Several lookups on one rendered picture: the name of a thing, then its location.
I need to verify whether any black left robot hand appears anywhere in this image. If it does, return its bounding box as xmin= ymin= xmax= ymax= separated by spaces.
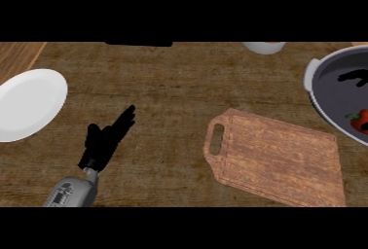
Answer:
xmin=79 ymin=104 xmax=138 ymax=173

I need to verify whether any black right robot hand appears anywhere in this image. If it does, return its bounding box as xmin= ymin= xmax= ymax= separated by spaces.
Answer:
xmin=337 ymin=68 xmax=368 ymax=89

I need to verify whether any red bell pepper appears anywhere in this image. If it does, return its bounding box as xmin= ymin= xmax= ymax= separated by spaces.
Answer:
xmin=345 ymin=108 xmax=368 ymax=136

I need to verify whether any brown wooden cutting board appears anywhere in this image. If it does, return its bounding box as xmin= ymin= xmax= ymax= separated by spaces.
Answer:
xmin=201 ymin=107 xmax=348 ymax=208

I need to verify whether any pale wooden board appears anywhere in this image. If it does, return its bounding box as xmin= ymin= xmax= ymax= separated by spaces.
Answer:
xmin=0 ymin=41 xmax=49 ymax=86

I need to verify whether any white round plate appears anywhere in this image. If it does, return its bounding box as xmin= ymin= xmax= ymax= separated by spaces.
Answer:
xmin=0 ymin=68 xmax=70 ymax=143

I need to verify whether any black flat appliance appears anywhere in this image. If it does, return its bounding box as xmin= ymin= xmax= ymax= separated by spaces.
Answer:
xmin=104 ymin=41 xmax=175 ymax=48

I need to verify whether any grey pot with pale handle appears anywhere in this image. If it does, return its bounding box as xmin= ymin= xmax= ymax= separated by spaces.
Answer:
xmin=302 ymin=45 xmax=368 ymax=147

